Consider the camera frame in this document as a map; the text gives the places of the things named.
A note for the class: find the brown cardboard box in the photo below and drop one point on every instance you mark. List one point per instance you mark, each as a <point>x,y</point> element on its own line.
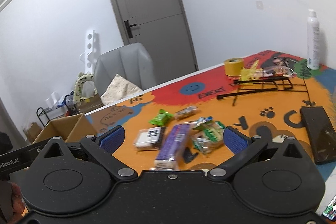
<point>65,127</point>

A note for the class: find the long purple snack packet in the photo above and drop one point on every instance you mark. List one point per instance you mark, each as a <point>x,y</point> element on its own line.
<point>172,145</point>

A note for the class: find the yellow tape roll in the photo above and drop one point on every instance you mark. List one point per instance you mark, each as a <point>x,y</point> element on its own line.
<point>233,67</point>

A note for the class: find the small brown snack packet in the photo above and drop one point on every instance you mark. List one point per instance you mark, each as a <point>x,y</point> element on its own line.
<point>186,112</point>

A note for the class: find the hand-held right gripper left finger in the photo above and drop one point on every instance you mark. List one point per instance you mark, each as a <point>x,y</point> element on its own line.
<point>113,137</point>

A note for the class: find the white containers on rack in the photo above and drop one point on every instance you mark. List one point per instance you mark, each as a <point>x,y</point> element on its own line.
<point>52,100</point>

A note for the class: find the black phone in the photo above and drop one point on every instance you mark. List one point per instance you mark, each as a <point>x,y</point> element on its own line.
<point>319,134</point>

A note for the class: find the person's left hand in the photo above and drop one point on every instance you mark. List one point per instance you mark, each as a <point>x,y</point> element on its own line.
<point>18,200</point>

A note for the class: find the green snack packet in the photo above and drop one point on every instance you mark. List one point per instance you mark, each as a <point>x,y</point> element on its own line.
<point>160,117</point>

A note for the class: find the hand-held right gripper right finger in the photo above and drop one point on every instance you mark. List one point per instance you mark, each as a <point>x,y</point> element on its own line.
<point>236,141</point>

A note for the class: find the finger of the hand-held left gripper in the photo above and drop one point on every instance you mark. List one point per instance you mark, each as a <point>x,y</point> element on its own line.
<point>35,150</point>

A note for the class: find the cream patterned cushion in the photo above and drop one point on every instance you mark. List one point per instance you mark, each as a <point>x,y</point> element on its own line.
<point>118,90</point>

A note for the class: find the grey door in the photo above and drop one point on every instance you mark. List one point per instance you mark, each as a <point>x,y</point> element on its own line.
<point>155,3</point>

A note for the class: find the small brown paper bag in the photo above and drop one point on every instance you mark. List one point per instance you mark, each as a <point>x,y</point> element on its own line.
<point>32,132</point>

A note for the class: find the white spray bottle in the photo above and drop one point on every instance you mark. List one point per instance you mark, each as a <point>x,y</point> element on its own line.
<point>313,43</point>

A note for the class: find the yellow plastic wrapper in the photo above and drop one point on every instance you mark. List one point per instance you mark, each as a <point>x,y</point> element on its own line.
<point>249,74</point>

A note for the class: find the black shoe rack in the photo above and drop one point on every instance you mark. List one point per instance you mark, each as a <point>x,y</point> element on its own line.
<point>42,116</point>

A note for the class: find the white perforated board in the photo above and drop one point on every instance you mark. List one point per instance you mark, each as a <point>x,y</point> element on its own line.
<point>90,50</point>

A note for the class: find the dark cloth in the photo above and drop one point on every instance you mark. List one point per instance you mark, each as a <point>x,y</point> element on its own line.
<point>5,140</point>

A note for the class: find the white wall hook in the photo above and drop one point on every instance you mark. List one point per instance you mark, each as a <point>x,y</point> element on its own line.
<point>259,5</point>

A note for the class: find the grey upholstered chair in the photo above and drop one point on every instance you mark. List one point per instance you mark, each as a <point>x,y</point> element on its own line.
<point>123,64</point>

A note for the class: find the colourful printed table mat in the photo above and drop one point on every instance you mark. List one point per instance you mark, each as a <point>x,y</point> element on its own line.
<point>236,111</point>

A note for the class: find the green striped biscuit packet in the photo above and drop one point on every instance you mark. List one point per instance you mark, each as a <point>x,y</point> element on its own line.
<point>210,127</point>
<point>207,144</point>

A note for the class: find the dark printed glossy packet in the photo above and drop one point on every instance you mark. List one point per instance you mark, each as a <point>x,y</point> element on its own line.
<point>278,67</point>

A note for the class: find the clear packet with white label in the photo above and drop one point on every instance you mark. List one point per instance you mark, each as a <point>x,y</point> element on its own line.
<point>149,138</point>

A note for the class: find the blue items on rack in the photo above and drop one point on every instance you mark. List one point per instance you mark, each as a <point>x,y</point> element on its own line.
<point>64,100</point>

